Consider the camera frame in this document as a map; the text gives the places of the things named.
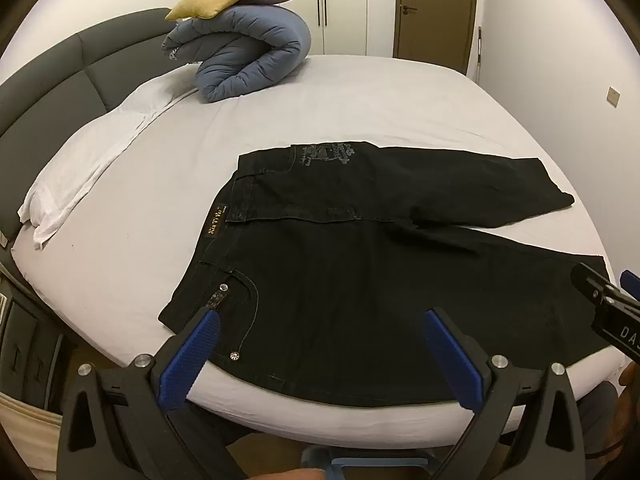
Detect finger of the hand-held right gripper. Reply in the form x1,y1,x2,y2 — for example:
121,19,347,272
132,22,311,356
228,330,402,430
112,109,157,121
571,262,623,307
620,270,640,303

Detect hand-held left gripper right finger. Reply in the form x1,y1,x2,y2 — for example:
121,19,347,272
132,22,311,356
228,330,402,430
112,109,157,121
422,308,588,480

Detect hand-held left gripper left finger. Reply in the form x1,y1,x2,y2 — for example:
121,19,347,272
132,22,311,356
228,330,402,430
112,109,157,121
57,306,246,480

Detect black denim pants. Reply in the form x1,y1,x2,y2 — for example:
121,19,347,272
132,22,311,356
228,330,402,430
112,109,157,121
158,141,613,407

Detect dark nightstand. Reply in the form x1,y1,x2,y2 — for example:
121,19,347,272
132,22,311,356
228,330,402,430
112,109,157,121
0,260,66,411

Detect white pillow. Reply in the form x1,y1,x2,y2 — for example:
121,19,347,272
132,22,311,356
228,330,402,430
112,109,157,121
17,72,201,251

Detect round bed with white sheet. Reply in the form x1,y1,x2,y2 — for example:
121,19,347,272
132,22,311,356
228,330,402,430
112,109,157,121
10,52,626,448

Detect brown door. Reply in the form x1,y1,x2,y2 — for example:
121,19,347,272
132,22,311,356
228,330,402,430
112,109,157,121
392,0,485,77

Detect grey padded headboard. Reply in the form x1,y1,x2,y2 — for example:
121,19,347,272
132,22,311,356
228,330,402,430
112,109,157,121
0,7,173,241

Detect folded blue duvet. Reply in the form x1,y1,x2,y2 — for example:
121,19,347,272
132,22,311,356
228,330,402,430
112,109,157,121
161,4,312,104

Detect white wardrobe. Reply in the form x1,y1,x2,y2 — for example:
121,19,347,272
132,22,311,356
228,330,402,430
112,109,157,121
200,0,398,57

